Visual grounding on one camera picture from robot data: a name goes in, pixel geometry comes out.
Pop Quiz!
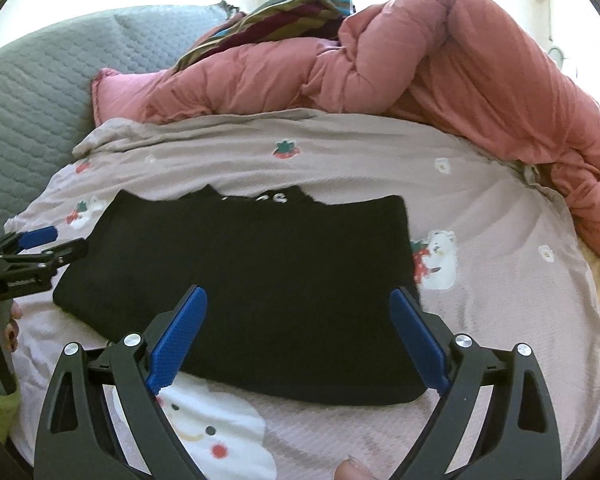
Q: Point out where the black knit top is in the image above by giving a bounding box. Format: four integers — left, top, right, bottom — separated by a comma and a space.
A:
53, 186, 425, 405

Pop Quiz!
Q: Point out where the green sleeve left forearm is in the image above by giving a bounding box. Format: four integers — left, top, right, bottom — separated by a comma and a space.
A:
0, 389, 21, 444

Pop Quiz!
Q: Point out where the left hand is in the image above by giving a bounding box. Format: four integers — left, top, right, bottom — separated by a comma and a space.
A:
0, 300, 24, 384

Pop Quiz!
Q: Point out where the right hand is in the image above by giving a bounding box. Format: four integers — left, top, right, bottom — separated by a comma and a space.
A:
332, 456, 376, 480

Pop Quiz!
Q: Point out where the grey quilted headboard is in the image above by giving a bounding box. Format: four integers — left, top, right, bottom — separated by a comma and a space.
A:
0, 2, 230, 237

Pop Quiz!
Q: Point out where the striped colourful cloth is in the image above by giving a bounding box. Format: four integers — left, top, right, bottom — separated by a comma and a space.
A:
174, 0, 355, 72

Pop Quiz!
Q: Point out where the pink comforter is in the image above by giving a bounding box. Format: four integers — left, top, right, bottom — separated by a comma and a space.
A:
92, 0, 600, 256

